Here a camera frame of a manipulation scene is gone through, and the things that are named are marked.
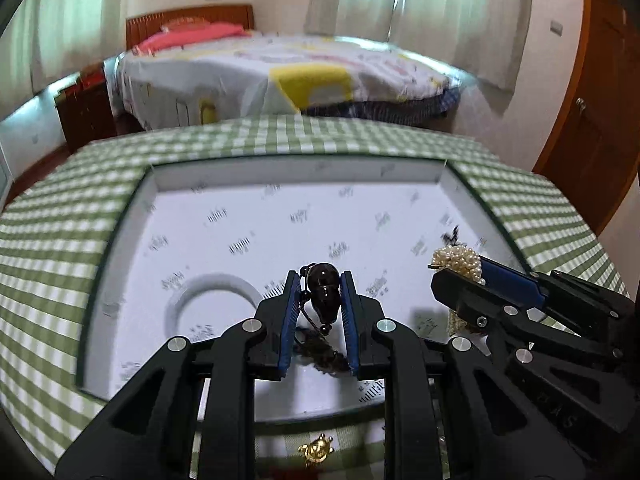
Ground wooden headboard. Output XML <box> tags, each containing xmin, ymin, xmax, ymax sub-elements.
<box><xmin>125</xmin><ymin>4</ymin><xmax>255</xmax><ymax>51</ymax></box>

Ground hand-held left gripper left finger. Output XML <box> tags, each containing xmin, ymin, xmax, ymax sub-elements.
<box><xmin>54</xmin><ymin>270</ymin><xmax>306</xmax><ymax>480</ymax></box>

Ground dark gourd pendant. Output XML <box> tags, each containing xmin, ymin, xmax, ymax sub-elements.
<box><xmin>292</xmin><ymin>262</ymin><xmax>351</xmax><ymax>376</ymax></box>

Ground white pearl bracelet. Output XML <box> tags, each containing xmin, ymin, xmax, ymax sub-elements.
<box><xmin>429</xmin><ymin>227</ymin><xmax>485</xmax><ymax>336</ymax></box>

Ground pink pillow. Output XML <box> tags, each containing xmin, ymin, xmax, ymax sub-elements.
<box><xmin>134</xmin><ymin>22</ymin><xmax>251</xmax><ymax>56</ymax></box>

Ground red boxes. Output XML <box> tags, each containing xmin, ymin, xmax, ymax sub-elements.
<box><xmin>75</xmin><ymin>62</ymin><xmax>107</xmax><ymax>92</ymax></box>

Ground wooden nightstand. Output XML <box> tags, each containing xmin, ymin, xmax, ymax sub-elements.
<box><xmin>54</xmin><ymin>72</ymin><xmax>118</xmax><ymax>151</ymax></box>

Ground wide pale green curtain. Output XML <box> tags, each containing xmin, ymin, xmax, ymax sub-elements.
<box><xmin>390</xmin><ymin>0</ymin><xmax>533</xmax><ymax>92</ymax></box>
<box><xmin>37</xmin><ymin>0</ymin><xmax>128</xmax><ymax>88</ymax></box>

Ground white printed tray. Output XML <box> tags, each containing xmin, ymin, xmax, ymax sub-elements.
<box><xmin>75</xmin><ymin>157</ymin><xmax>531</xmax><ymax>426</ymax></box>

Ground white bangle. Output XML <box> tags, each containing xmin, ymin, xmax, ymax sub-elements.
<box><xmin>164</xmin><ymin>272</ymin><xmax>262</xmax><ymax>346</ymax></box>

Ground green checked tablecloth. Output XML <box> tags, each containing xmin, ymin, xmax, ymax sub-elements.
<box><xmin>0</xmin><ymin>112</ymin><xmax>631</xmax><ymax>480</ymax></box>

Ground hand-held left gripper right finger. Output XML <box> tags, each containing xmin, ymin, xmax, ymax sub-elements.
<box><xmin>341</xmin><ymin>270</ymin><xmax>596</xmax><ymax>480</ymax></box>

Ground gold charm with red cord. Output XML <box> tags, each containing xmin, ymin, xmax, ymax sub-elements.
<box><xmin>265</xmin><ymin>434</ymin><xmax>336</xmax><ymax>480</ymax></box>

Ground patterned white bed sheet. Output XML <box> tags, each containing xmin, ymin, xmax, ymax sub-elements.
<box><xmin>117</xmin><ymin>32</ymin><xmax>451</xmax><ymax>128</ymax></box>

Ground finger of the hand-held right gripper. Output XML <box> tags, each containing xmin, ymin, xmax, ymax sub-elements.
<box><xmin>480</xmin><ymin>256</ymin><xmax>636</xmax><ymax>356</ymax></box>
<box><xmin>430</xmin><ymin>269</ymin><xmax>628</xmax><ymax>433</ymax></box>

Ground blue plaid bed cover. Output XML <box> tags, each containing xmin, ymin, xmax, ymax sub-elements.
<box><xmin>300</xmin><ymin>85</ymin><xmax>463</xmax><ymax>123</ymax></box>

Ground wooden door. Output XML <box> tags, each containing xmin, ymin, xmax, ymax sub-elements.
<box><xmin>532</xmin><ymin>0</ymin><xmax>640</xmax><ymax>233</ymax></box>

